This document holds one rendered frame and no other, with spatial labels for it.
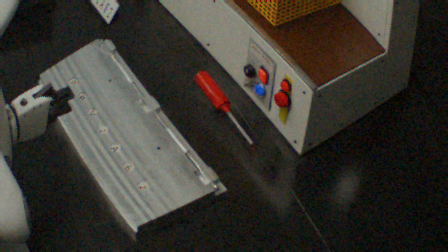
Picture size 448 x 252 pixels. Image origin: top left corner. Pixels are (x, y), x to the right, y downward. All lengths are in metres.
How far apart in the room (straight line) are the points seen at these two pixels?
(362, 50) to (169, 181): 0.44
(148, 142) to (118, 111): 0.09
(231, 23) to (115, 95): 0.26
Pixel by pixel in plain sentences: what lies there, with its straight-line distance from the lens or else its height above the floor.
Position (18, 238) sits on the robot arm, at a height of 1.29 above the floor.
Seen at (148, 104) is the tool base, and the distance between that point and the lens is 2.20.
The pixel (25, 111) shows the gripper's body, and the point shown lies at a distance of 1.91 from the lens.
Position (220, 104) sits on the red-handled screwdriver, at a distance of 2.22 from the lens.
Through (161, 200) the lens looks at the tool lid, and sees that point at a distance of 2.07.
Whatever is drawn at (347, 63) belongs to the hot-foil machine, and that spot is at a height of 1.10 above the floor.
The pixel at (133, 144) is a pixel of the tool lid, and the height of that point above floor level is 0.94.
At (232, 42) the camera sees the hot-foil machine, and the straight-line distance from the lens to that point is 2.23.
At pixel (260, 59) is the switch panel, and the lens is 2.16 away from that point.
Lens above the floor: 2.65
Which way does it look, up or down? 52 degrees down
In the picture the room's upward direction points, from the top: 7 degrees clockwise
